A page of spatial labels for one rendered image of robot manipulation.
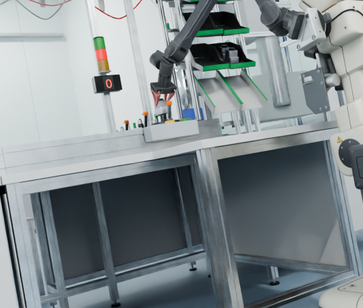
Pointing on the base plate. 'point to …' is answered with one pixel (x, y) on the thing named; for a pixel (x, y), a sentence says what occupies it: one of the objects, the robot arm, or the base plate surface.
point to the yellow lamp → (102, 65)
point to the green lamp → (99, 43)
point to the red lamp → (101, 54)
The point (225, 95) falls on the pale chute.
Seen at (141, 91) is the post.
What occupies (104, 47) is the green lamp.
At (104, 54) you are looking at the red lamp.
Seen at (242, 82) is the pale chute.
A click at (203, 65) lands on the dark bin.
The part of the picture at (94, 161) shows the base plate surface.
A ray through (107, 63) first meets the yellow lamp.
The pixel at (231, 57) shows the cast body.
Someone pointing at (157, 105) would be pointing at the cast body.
